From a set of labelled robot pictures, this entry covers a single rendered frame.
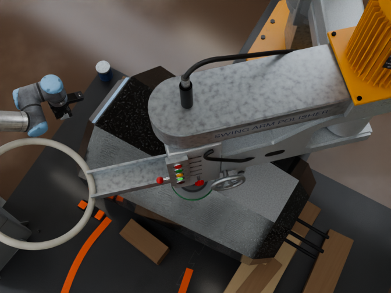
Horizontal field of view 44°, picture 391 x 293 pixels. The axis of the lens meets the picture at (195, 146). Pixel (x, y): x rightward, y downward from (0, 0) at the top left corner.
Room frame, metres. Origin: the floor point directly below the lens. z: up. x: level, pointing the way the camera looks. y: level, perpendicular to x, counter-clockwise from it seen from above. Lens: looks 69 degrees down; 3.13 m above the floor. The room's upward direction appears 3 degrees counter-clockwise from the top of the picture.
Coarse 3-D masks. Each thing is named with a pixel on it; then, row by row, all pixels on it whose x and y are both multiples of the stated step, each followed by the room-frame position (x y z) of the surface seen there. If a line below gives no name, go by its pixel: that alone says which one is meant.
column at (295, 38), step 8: (288, 16) 1.56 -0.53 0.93; (288, 24) 1.52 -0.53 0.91; (288, 32) 1.48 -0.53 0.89; (296, 32) 1.37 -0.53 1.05; (304, 32) 1.37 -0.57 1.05; (288, 40) 1.44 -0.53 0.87; (296, 40) 1.37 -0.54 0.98; (304, 40) 1.37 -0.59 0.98; (288, 48) 1.40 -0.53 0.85; (296, 48) 1.37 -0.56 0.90; (304, 48) 1.37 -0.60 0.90
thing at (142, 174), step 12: (156, 156) 0.72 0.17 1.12; (108, 168) 0.68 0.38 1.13; (120, 168) 0.69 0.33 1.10; (132, 168) 0.69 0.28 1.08; (144, 168) 0.69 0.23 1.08; (156, 168) 0.68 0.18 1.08; (96, 180) 0.64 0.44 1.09; (108, 180) 0.64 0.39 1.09; (120, 180) 0.63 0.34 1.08; (132, 180) 0.63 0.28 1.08; (144, 180) 0.63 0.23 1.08; (156, 180) 0.61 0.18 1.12; (168, 180) 0.61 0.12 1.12; (96, 192) 0.58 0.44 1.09; (108, 192) 0.57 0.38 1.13; (120, 192) 0.57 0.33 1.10
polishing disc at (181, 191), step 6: (186, 186) 0.65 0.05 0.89; (192, 186) 0.65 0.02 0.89; (198, 186) 0.65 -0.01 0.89; (204, 186) 0.65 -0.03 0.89; (180, 192) 0.62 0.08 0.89; (186, 192) 0.62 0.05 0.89; (192, 192) 0.62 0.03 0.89; (198, 192) 0.62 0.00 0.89; (204, 192) 0.61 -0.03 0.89; (186, 198) 0.59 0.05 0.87; (192, 198) 0.59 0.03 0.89; (198, 198) 0.59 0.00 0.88
